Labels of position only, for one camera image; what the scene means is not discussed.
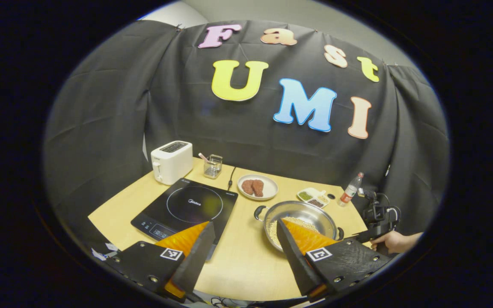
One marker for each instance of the white oval plate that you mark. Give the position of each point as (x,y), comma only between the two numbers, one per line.
(270,188)

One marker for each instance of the black backdrop cloth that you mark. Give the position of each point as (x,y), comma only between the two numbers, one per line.
(101,107)

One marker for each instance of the brown meat patty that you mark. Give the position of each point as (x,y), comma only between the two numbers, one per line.
(258,188)
(247,187)

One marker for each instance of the white divided bean dish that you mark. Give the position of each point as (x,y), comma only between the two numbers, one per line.
(313,194)

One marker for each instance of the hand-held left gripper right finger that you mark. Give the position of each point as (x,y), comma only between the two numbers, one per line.
(293,261)

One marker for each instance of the pile of soybeans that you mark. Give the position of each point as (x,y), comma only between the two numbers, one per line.
(274,229)

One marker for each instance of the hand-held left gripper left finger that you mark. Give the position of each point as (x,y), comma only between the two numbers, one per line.
(195,261)

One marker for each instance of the black induction cooktop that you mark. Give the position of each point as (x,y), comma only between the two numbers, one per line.
(191,205)

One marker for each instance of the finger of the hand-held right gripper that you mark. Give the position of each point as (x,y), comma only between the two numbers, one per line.
(364,236)

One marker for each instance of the clear plastic water bottle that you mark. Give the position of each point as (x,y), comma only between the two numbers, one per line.
(349,192)

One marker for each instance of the white toaster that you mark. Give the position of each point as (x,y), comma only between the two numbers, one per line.
(171,164)

